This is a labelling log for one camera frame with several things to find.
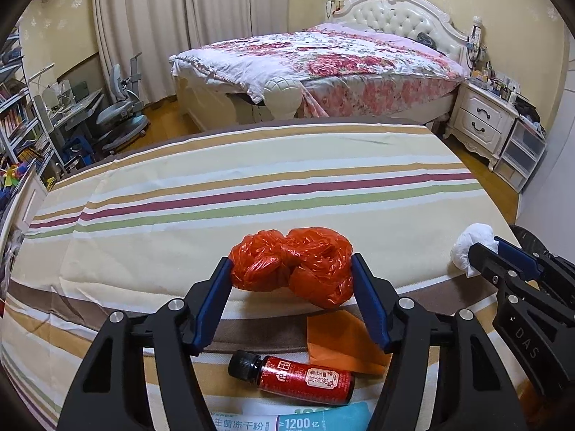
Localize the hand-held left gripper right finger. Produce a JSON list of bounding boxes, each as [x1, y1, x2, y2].
[[350, 254, 526, 431]]

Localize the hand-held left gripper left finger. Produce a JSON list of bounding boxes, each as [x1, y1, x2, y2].
[[56, 256, 234, 431]]

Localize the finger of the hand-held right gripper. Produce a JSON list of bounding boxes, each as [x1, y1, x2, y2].
[[469, 242, 575, 312], [494, 236, 575, 281]]

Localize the white tissue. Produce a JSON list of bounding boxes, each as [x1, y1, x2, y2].
[[450, 223, 499, 278]]

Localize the orange paper packet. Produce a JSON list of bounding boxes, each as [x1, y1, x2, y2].
[[306, 309, 389, 374]]

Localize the orange plastic bag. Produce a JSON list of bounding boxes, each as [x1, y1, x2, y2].
[[228, 227, 355, 310]]

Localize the red bottle with black cap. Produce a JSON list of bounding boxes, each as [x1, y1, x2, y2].
[[227, 349, 355, 407]]

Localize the plastic drawer unit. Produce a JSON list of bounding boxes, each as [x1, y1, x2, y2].
[[492, 119, 549, 194]]

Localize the striped tablecloth table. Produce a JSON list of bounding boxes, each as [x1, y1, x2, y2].
[[0, 117, 540, 431]]

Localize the blue and white packet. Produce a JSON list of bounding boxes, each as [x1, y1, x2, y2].
[[209, 402, 382, 431]]

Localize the white nightstand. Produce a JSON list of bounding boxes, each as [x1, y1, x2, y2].
[[442, 78, 522, 171]]

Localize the black bag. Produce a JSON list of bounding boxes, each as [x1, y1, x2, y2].
[[514, 96, 546, 135]]

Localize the cluster of small toiletries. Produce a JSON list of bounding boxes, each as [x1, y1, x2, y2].
[[467, 36, 522, 99]]

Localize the grey office chair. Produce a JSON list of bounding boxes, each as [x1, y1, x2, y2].
[[94, 54, 151, 153]]

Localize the colourful toy pile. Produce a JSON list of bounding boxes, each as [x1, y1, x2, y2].
[[0, 164, 34, 203]]

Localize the grey desk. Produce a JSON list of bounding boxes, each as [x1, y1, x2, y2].
[[29, 78, 106, 176]]

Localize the floral quilt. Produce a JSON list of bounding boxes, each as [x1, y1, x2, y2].
[[170, 27, 468, 120]]

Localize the bed with floral quilt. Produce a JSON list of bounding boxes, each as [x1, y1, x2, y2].
[[173, 0, 472, 131]]

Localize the white bookshelf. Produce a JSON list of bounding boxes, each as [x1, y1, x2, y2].
[[0, 31, 55, 180]]

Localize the beige curtains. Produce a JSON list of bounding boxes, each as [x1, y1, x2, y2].
[[92, 0, 293, 113]]

